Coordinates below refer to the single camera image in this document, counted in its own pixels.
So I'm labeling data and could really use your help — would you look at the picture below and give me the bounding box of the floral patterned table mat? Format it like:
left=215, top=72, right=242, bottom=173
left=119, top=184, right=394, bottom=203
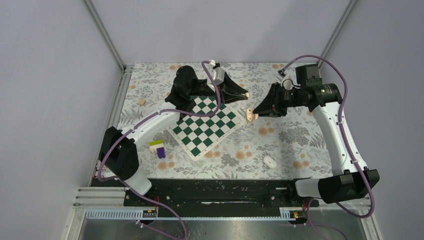
left=117, top=62, right=332, bottom=179

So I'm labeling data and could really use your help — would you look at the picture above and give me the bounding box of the green white purple block stack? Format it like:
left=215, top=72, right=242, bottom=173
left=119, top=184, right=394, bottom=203
left=149, top=140, right=166, bottom=159

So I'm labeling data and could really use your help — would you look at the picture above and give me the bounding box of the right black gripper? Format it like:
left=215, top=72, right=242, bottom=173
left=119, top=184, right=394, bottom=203
left=253, top=82, right=307, bottom=118

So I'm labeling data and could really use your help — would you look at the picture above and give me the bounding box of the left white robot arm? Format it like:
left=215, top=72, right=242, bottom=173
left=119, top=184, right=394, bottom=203
left=97, top=61, right=249, bottom=206

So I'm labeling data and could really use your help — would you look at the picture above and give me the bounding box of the beige earbud charging case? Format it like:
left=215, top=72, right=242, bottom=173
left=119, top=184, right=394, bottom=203
left=245, top=108, right=259, bottom=123

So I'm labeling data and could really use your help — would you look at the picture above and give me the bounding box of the purple cable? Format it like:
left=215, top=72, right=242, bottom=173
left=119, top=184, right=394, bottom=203
left=96, top=60, right=222, bottom=240
left=281, top=54, right=376, bottom=240

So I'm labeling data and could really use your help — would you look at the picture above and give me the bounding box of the white earbud case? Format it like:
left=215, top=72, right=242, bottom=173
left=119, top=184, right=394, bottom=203
left=263, top=155, right=277, bottom=169

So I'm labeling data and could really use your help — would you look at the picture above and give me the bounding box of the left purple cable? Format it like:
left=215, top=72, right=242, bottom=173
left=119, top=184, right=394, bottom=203
left=96, top=60, right=222, bottom=240

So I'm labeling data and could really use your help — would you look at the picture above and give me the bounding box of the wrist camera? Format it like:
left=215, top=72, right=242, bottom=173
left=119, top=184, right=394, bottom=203
left=211, top=67, right=226, bottom=85
left=280, top=75, right=294, bottom=90

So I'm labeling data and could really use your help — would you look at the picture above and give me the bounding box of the white slotted cable duct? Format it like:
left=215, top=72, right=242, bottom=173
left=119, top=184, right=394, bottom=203
left=85, top=207, right=299, bottom=221

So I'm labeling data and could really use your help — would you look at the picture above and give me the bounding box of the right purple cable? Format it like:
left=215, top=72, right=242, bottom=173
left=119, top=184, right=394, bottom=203
left=281, top=54, right=376, bottom=240

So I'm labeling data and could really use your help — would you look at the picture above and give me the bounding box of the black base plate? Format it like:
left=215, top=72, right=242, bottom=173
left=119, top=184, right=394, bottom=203
left=123, top=178, right=321, bottom=219

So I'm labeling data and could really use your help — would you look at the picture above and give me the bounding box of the green white chessboard mat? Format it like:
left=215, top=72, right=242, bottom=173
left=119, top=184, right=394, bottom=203
left=167, top=103, right=245, bottom=161

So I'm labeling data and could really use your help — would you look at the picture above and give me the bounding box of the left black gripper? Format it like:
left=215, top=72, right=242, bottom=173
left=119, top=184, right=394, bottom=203
left=188, top=72, right=248, bottom=106

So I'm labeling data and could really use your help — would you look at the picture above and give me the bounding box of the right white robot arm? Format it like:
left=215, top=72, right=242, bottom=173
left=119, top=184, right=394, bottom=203
left=252, top=64, right=380, bottom=206

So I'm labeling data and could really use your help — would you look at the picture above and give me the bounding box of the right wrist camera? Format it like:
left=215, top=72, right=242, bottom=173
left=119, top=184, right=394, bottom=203
left=280, top=75, right=294, bottom=90

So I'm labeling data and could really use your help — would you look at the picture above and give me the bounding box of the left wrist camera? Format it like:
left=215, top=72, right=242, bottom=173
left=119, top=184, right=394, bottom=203
left=211, top=67, right=226, bottom=85

